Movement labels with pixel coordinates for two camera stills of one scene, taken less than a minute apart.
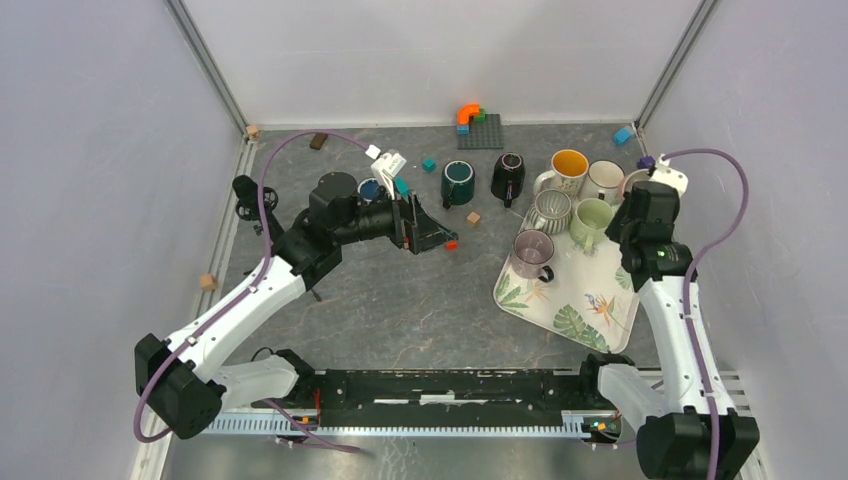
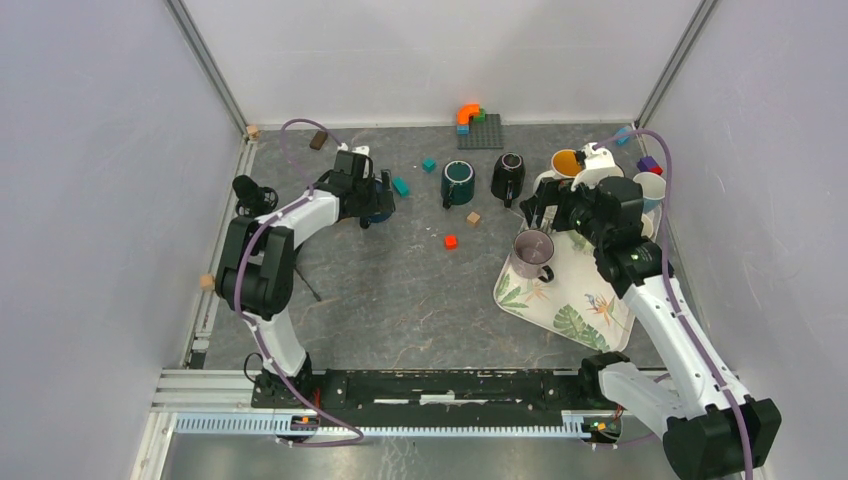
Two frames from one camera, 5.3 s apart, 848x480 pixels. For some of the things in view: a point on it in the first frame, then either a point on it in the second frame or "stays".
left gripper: (414, 229) to (369, 180)
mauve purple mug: (531, 253) stays
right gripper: (613, 229) to (551, 191)
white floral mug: (569, 169) stays
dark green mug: (458, 184) stays
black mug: (508, 178) stays
